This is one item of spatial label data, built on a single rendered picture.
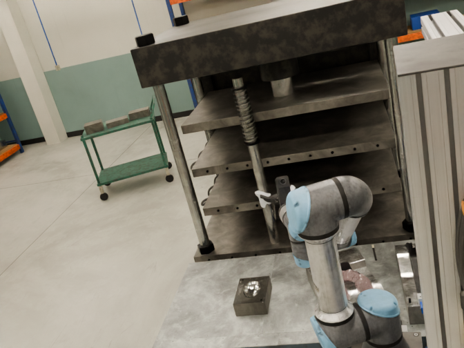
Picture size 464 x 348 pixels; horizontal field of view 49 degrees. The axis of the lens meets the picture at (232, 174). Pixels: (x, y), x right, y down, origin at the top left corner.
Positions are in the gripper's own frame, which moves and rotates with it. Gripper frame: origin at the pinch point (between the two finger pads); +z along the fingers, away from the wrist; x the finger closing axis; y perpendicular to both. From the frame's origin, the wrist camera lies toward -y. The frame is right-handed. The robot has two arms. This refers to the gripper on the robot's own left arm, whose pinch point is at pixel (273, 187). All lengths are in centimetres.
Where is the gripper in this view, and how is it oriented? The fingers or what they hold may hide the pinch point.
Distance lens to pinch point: 196.9
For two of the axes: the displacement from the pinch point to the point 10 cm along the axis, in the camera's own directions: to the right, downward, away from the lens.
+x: 9.8, -1.6, 1.4
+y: 1.0, 9.3, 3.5
